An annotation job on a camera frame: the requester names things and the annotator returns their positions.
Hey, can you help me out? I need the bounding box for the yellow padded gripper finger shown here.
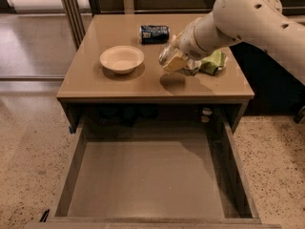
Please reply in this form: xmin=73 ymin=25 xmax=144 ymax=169
xmin=163 ymin=53 xmax=188 ymax=72

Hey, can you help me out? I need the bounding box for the green chip bag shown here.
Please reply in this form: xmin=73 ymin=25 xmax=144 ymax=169
xmin=199 ymin=50 xmax=228 ymax=75

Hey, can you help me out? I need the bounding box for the white paper bowl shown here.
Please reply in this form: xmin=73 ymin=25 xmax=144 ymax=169
xmin=99 ymin=46 xmax=144 ymax=74

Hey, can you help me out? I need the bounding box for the metal shelf rack background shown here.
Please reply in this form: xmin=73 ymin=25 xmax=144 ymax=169
xmin=61 ymin=0 xmax=305 ymax=47

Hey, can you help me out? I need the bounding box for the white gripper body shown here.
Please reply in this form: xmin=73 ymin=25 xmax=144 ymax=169
xmin=171 ymin=18 xmax=211 ymax=60

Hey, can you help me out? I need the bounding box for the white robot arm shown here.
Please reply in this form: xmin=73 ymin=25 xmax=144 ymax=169
xmin=159 ymin=0 xmax=305 ymax=84

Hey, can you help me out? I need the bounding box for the open grey top drawer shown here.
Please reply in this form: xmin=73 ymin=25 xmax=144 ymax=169
xmin=25 ymin=118 xmax=282 ymax=229

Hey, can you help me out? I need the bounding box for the dark blue soda can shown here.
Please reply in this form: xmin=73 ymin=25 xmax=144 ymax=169
xmin=139 ymin=25 xmax=170 ymax=44

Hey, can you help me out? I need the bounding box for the grey cabinet with counter top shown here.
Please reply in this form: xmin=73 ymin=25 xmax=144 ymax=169
xmin=57 ymin=14 xmax=254 ymax=128

